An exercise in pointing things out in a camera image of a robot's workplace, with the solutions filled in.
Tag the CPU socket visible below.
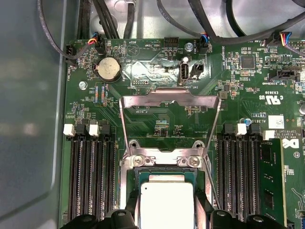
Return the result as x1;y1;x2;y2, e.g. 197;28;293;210
118;152;216;229

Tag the green RAM stick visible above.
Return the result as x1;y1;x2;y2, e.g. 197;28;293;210
258;130;288;227

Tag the metal CPU socket cover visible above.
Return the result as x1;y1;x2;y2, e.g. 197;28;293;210
118;87;222;165

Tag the silver topped CPU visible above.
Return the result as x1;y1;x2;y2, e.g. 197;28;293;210
139;171;195;229

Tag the RAM slot white clip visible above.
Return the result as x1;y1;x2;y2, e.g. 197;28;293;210
88;123;103;215
229;123;247;212
63;123;79;222

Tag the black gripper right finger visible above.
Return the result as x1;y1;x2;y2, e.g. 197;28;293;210
193;190;279;229

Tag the silver coin cell battery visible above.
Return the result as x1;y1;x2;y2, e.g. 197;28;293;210
94;56;122;83

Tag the thin black fan cable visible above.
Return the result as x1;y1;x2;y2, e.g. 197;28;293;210
37;0;79;66

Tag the thick black cable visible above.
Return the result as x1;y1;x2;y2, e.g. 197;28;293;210
187;0;305;45

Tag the black and silver PC case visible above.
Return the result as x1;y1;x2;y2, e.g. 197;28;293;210
0;0;305;229

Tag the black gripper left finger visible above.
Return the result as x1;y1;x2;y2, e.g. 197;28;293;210
64;190;141;229

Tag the RAM slot black clip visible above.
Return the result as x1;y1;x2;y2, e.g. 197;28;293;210
75;124;91;220
242;123;262;217
98;120;117;213
217;123;235;212

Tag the green motherboard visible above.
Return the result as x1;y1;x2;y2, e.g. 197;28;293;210
58;38;305;229

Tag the thin wire locking lever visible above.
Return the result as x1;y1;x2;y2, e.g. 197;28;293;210
204;164;222;210

